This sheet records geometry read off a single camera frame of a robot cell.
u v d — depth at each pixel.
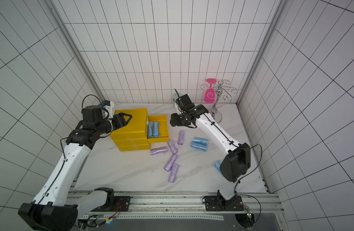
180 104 0.62
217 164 0.85
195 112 0.56
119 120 0.62
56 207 0.38
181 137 0.97
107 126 0.60
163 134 0.92
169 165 0.85
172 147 0.92
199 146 0.92
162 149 0.90
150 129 0.90
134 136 0.79
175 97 1.11
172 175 0.81
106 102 0.64
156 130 0.90
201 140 0.95
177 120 0.71
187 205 0.75
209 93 1.05
